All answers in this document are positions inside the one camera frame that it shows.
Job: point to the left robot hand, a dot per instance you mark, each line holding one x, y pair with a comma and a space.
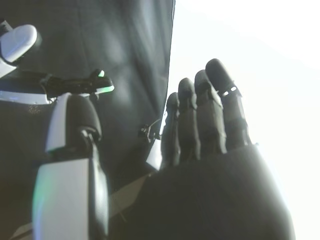
200, 200

